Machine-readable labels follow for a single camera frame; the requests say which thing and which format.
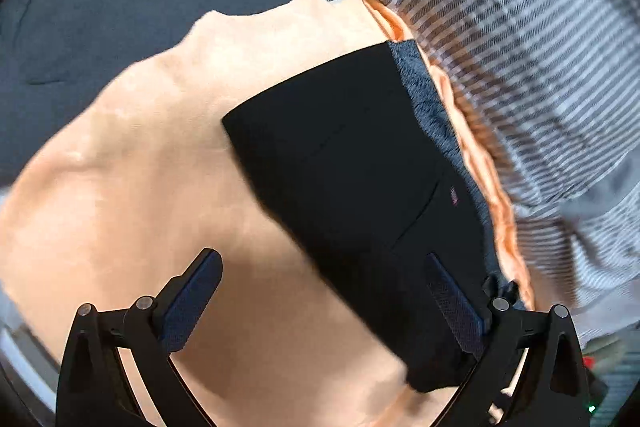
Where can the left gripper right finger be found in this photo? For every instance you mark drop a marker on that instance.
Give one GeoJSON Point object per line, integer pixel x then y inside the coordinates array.
{"type": "Point", "coordinates": [529, 369]}

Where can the peach orange blanket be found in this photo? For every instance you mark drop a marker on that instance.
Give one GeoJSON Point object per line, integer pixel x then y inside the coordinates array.
{"type": "Point", "coordinates": [125, 196]}

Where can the black pants with patterned band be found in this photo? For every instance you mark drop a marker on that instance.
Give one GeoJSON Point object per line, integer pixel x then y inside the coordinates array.
{"type": "Point", "coordinates": [357, 159]}

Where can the grey striped duvet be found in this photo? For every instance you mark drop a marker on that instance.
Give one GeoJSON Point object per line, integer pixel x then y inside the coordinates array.
{"type": "Point", "coordinates": [550, 88]}

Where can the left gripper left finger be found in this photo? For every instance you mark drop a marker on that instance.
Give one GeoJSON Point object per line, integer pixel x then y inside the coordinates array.
{"type": "Point", "coordinates": [93, 387]}

